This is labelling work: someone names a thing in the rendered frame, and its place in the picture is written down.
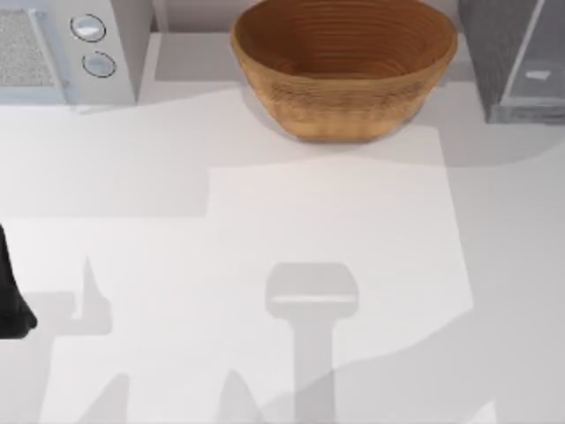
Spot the pale microwave oven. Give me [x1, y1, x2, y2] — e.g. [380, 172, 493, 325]
[0, 0, 155, 108]

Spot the round microwave knob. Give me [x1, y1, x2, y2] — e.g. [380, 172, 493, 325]
[69, 13, 108, 43]
[81, 50, 117, 79]

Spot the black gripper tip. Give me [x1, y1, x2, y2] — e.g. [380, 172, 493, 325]
[0, 223, 39, 341]

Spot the brown woven basket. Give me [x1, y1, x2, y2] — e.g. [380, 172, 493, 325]
[229, 0, 458, 143]

